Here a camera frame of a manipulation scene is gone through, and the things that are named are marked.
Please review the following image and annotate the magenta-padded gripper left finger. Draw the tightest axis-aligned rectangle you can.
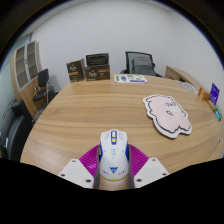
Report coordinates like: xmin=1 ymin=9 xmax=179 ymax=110
xmin=58 ymin=143 xmax=101 ymax=190

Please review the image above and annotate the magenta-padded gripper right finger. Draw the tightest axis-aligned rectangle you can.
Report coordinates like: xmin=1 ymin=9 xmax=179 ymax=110
xmin=127 ymin=143 xmax=170 ymax=189

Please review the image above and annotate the white blue computer mouse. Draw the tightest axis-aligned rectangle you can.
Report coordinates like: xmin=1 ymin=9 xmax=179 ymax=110
xmin=97 ymin=129 xmax=131 ymax=182

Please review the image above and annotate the pink cloud-shaped mouse pad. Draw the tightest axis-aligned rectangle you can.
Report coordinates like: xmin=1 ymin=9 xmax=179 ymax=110
xmin=142 ymin=93 xmax=193 ymax=140

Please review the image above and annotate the black leather sofa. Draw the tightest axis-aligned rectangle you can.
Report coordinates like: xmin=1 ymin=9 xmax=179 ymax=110
xmin=0 ymin=99 xmax=34 ymax=163

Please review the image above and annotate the small teal box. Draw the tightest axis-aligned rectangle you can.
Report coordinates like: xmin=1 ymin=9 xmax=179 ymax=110
xmin=213 ymin=107 xmax=223 ymax=122

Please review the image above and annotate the small orange box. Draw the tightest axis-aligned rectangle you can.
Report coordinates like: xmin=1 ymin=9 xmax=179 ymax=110
xmin=198 ymin=87 xmax=211 ymax=102

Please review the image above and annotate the white sticker sheet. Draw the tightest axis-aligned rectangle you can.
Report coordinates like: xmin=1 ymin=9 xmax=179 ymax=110
xmin=113 ymin=73 xmax=148 ymax=84

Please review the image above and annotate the wooden side desk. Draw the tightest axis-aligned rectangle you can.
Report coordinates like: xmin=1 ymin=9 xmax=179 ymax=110
xmin=164 ymin=65 xmax=201 ymax=91

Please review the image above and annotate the purple card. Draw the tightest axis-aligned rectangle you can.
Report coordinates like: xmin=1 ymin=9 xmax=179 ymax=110
xmin=208 ymin=82 xmax=221 ymax=107

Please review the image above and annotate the small brown cardboard box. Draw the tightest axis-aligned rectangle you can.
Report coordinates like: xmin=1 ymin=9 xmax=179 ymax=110
xmin=65 ymin=58 xmax=86 ymax=84

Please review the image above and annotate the black mesh office chair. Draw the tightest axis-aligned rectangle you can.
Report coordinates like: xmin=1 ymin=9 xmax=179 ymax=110
xmin=120 ymin=50 xmax=164 ymax=78

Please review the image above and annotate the wooden shelf unit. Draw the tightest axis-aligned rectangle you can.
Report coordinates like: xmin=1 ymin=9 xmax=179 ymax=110
xmin=9 ymin=40 xmax=44 ymax=118

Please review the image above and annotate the black cardboard box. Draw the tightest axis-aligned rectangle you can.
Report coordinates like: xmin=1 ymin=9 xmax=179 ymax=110
xmin=85 ymin=52 xmax=110 ymax=68

